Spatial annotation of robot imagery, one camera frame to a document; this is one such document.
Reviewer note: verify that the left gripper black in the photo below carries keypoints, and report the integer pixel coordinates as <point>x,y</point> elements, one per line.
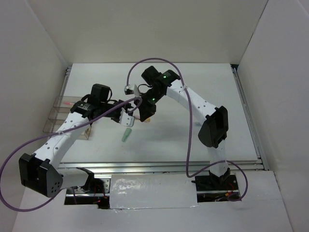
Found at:
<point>128,105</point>

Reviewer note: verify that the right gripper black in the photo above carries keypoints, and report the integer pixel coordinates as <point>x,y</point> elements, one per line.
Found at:
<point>146,110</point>

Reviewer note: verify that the orange pink highlighter marker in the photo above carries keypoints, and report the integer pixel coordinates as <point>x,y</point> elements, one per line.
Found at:
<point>146,120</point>

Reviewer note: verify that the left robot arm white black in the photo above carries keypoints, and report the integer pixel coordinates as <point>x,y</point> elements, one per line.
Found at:
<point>39,171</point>

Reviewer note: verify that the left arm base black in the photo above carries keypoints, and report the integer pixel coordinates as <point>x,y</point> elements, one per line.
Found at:
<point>98,194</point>

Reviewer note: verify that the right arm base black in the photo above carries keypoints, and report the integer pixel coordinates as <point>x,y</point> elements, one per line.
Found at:
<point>207,191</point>

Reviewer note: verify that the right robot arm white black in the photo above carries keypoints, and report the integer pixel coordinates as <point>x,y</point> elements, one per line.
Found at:
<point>213,119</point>

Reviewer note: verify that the green translucent cap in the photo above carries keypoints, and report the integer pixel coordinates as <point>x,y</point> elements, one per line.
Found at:
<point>126,135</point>

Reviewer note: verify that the clear drawer organizer far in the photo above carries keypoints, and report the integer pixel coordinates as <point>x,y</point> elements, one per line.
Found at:
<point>60,99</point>

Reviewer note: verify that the clear drawer organizer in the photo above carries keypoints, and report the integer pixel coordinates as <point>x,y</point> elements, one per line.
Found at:
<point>60,99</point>
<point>52,125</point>
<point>59,113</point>

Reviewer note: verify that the clear drawer organizer middle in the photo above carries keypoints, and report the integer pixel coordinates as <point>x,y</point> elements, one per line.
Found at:
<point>59,113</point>

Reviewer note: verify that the clear drawer organizer near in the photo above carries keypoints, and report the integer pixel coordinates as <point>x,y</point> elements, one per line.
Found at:
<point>52,125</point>

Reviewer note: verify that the white foil sheet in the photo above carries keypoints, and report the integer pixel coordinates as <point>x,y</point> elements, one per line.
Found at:
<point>152,191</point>

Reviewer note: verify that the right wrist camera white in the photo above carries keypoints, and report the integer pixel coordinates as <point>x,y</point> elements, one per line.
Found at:
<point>132,90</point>

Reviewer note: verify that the aluminium frame rail front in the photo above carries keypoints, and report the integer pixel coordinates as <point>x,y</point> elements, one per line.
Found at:
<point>153,167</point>

